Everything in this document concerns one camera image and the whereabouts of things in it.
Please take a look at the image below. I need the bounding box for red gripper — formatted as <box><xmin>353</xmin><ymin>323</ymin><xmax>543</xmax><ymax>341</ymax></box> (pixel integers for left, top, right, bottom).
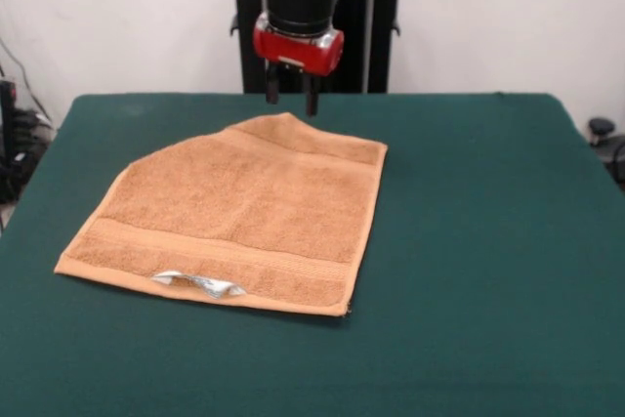
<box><xmin>252</xmin><ymin>28</ymin><xmax>346</xmax><ymax>118</ymax></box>

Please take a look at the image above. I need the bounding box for orange terry towel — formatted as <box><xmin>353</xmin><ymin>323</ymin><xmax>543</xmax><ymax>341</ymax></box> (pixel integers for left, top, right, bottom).
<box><xmin>52</xmin><ymin>111</ymin><xmax>390</xmax><ymax>318</ymax></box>

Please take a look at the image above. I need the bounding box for dark green table cloth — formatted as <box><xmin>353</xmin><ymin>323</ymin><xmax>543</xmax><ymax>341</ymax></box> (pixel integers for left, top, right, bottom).
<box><xmin>0</xmin><ymin>91</ymin><xmax>625</xmax><ymax>417</ymax></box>

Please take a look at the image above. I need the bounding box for black electronics box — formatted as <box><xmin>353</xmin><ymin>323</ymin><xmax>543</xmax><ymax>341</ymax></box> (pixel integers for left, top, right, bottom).
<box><xmin>0</xmin><ymin>78</ymin><xmax>19</xmax><ymax>204</ymax></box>

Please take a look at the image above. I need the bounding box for black office chair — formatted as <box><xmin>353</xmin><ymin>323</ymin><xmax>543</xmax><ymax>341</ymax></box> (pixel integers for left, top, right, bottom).
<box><xmin>587</xmin><ymin>116</ymin><xmax>625</xmax><ymax>193</ymax></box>

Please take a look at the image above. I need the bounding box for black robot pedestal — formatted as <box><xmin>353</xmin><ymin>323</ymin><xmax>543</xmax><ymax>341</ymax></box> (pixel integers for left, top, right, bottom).
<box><xmin>213</xmin><ymin>0</ymin><xmax>422</xmax><ymax>95</ymax></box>

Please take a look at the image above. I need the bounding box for black cable bundle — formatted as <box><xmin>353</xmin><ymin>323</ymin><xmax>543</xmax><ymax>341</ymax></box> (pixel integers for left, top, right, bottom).
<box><xmin>10</xmin><ymin>107</ymin><xmax>56</xmax><ymax>179</ymax></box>

